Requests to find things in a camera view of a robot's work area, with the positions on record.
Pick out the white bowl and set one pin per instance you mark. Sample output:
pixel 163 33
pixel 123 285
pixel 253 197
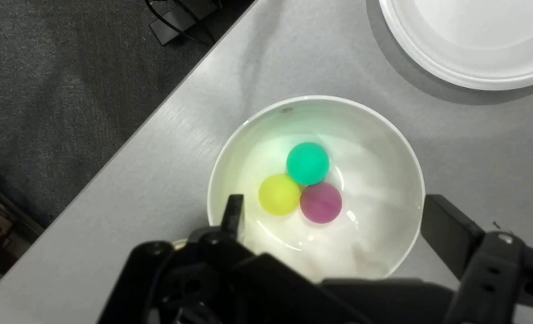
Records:
pixel 372 167

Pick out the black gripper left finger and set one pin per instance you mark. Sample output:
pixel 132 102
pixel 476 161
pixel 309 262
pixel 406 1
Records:
pixel 233 215

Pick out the white round plate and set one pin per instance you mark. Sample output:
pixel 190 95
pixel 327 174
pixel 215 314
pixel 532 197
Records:
pixel 473 44

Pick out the yellow ball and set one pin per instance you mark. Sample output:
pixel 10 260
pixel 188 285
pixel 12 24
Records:
pixel 280 195

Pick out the green ball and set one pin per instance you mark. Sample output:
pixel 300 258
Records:
pixel 309 163

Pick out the magenta red ball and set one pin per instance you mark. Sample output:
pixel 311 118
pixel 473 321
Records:
pixel 321 204

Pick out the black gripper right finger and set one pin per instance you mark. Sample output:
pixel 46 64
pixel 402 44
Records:
pixel 451 233

